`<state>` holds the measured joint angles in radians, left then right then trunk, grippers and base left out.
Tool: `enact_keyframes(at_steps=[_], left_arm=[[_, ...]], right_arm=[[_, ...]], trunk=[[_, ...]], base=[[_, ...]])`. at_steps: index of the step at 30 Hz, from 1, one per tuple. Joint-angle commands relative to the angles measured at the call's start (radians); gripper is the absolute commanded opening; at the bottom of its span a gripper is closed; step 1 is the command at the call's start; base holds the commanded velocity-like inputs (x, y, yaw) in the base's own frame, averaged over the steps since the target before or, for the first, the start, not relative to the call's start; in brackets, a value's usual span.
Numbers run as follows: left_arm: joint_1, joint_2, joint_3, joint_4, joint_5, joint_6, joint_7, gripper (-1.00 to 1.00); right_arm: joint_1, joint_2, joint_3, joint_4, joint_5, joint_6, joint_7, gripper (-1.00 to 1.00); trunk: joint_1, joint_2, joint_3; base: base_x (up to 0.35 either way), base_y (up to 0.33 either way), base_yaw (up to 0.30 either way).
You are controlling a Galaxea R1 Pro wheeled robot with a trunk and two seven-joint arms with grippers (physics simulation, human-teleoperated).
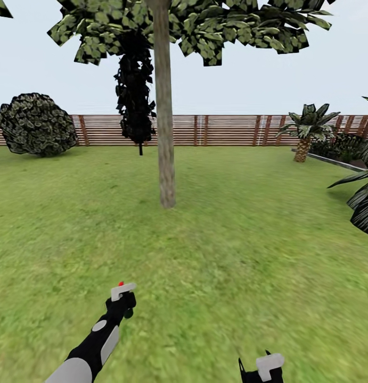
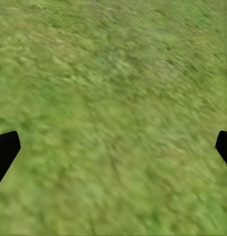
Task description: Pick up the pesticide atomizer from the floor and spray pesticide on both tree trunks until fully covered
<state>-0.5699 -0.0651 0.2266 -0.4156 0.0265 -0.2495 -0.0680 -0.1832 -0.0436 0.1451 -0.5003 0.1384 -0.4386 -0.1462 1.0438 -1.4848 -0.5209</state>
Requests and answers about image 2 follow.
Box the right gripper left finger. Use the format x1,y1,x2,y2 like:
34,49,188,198
0,131,21,182

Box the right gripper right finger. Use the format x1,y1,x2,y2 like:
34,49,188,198
216,131,227,164

